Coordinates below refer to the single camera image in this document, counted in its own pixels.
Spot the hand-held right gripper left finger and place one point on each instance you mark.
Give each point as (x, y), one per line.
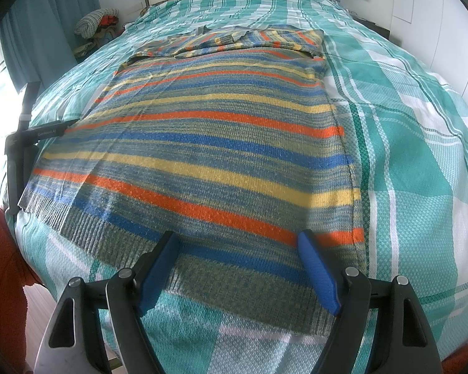
(156, 278)

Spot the striped knit sweater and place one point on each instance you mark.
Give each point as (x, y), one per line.
(218, 144)

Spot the blue curtain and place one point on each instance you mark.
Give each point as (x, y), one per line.
(43, 27)

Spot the white wardrobe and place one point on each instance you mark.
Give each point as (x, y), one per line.
(433, 15)

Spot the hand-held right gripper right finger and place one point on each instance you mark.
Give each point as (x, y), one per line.
(319, 274)

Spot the pile of clothes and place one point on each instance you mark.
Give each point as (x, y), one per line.
(97, 25)

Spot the teal plaid bed sheet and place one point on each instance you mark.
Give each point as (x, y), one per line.
(405, 144)

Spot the dark nightstand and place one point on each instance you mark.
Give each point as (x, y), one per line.
(374, 27)

